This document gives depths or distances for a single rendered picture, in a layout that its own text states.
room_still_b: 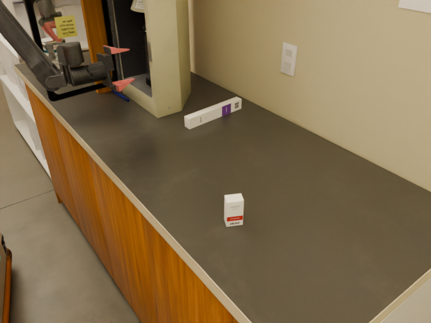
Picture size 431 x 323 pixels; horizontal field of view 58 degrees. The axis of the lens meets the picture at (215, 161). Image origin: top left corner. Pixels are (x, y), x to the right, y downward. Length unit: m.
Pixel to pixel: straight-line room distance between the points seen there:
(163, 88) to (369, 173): 0.79
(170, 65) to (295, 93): 0.49
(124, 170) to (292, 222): 0.54
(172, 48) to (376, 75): 0.71
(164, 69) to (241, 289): 0.90
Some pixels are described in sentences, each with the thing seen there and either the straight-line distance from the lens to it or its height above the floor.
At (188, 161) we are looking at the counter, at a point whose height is 0.94.
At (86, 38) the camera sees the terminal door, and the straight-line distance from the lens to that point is 1.67.
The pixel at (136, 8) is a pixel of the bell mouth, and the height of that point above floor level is 1.33.
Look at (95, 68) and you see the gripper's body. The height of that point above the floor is 1.22.
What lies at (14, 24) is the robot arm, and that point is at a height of 1.36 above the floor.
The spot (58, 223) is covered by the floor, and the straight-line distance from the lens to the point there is 2.62.
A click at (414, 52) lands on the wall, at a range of 1.23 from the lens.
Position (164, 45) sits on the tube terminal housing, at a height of 1.22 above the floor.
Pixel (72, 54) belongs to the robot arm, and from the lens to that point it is 1.26.
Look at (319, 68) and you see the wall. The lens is 1.43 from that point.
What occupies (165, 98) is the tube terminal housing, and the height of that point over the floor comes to 1.01.
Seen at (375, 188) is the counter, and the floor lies 0.94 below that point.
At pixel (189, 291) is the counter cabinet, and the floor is 0.74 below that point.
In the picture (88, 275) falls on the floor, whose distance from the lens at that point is 2.25.
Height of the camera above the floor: 1.62
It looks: 33 degrees down
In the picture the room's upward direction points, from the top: straight up
